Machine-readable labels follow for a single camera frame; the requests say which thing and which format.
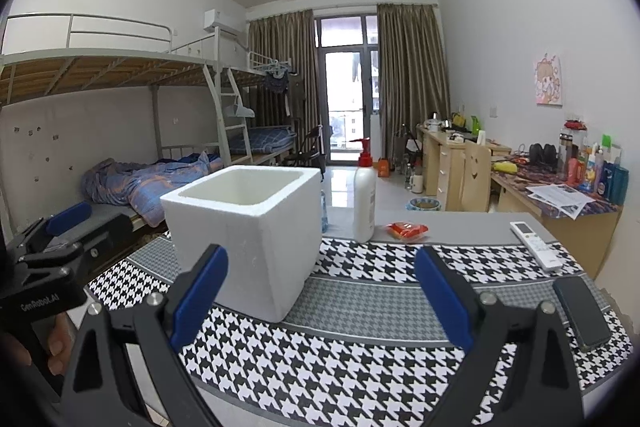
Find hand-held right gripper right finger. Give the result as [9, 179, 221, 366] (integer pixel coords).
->
[414, 246, 587, 427]

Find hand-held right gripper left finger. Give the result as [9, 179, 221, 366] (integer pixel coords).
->
[57, 244, 230, 427]

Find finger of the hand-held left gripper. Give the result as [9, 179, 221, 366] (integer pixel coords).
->
[14, 201, 93, 254]
[16, 211, 134, 281]

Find white foam box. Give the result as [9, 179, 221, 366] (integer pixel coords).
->
[160, 164, 322, 323]

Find person's left hand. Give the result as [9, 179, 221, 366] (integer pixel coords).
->
[0, 311, 77, 376]

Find blue crumpled blanket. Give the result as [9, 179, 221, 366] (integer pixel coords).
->
[81, 152, 224, 225]

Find red snack packet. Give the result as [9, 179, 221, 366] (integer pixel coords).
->
[386, 222, 430, 240]

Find round trash bin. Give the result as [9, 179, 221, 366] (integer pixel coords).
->
[407, 196, 442, 212]

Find houndstooth table mat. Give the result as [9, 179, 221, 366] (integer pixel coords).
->
[87, 234, 633, 427]

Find white remote control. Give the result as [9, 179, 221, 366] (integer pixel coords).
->
[510, 221, 562, 270]

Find white pump bottle red cap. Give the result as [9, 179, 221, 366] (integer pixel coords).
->
[348, 138, 377, 244]

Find light wooden chair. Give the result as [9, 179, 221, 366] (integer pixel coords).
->
[460, 142, 492, 212]

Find light wooden desk with drawers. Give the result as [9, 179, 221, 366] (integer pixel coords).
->
[416, 124, 512, 210]

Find black smartphone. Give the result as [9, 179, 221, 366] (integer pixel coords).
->
[552, 276, 613, 353]

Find large white metal bunk bed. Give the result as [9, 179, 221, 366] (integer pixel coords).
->
[0, 13, 251, 228]

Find wooden desk with patterned cover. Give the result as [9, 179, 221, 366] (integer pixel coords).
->
[490, 162, 623, 278]

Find printed paper sheets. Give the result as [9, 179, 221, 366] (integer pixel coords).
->
[525, 183, 598, 219]

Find dark folded stand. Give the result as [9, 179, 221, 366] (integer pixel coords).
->
[395, 124, 421, 172]

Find blue checkered mattress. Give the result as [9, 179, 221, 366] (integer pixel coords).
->
[247, 127, 297, 152]

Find black headphones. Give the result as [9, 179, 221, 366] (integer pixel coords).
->
[529, 143, 558, 168]

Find black folding chair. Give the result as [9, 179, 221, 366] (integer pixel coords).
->
[287, 127, 326, 180]

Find cluster of toiletry bottles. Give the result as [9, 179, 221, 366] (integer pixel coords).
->
[557, 119, 630, 206]

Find brown curtain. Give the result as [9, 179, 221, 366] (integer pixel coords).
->
[376, 3, 453, 168]
[248, 11, 317, 168]

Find dark blue hanging clothes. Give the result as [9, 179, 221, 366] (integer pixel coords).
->
[263, 69, 292, 95]

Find small white metal bunk bed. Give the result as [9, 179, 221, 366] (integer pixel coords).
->
[245, 49, 301, 168]

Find glass balcony door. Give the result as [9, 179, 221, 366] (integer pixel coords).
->
[312, 13, 379, 165]

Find white air conditioner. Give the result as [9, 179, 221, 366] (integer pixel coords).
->
[202, 9, 246, 38]

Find pink cartoon wall poster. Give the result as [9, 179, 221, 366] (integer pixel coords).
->
[534, 53, 563, 105]

